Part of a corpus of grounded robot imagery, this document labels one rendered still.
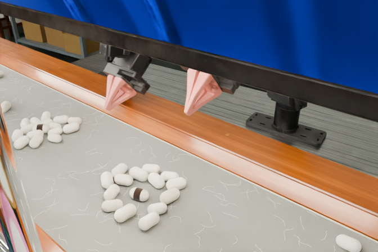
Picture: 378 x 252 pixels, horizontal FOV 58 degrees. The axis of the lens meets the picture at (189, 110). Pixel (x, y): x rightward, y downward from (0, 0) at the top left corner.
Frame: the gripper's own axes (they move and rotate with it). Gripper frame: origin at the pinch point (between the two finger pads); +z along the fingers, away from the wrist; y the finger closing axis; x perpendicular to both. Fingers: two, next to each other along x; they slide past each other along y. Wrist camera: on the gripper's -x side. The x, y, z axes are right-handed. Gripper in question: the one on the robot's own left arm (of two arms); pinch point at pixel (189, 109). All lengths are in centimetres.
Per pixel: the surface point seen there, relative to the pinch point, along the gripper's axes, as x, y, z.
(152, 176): 1.2, -0.6, 13.1
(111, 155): 3.4, -13.5, 13.5
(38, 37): 133, -302, -52
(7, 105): -1, -48, 15
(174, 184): 2.1, 3.5, 12.4
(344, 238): 6.1, 29.3, 7.6
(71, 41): 129, -244, -57
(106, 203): -4.7, -1.6, 20.2
